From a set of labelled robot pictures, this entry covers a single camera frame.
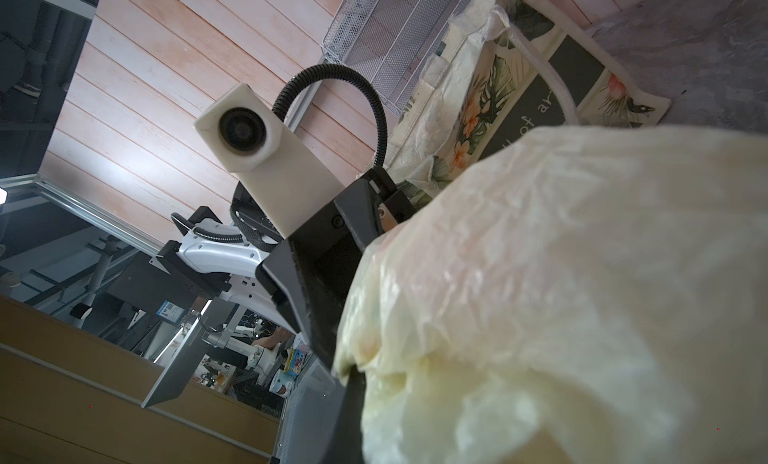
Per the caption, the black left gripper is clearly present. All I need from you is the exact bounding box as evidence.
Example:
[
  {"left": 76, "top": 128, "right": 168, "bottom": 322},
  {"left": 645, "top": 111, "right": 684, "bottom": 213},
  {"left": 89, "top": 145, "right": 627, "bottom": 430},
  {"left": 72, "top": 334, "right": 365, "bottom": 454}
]
[{"left": 255, "top": 168, "right": 415, "bottom": 464}]

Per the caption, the orange-print plastic grocery bag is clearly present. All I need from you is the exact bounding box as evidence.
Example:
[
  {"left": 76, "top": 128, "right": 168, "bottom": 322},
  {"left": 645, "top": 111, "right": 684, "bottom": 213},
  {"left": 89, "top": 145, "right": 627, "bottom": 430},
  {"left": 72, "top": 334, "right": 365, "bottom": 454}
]
[{"left": 333, "top": 127, "right": 767, "bottom": 463}]

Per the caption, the cream canvas tote bag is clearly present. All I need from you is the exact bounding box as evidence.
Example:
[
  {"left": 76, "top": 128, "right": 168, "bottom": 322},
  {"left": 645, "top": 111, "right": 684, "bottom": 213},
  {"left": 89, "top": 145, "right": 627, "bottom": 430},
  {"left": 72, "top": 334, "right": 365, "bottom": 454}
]
[{"left": 385, "top": 0, "right": 671, "bottom": 208}]

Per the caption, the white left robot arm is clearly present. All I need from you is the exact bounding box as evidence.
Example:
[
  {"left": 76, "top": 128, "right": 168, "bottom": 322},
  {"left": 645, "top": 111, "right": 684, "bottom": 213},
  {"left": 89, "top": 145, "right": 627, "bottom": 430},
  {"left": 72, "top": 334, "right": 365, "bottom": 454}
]
[{"left": 160, "top": 64, "right": 415, "bottom": 365}]

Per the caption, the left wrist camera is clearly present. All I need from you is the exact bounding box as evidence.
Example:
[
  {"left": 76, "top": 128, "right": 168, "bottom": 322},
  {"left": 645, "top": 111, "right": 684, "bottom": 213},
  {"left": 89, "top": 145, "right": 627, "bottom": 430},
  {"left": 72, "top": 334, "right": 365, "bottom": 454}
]
[{"left": 194, "top": 84, "right": 344, "bottom": 237}]

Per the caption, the white wire mesh rack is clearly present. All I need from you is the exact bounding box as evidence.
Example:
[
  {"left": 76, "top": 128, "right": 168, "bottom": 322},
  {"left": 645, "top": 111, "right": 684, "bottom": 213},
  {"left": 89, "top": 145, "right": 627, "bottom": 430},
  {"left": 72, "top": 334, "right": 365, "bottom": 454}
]
[{"left": 321, "top": 0, "right": 472, "bottom": 116}]

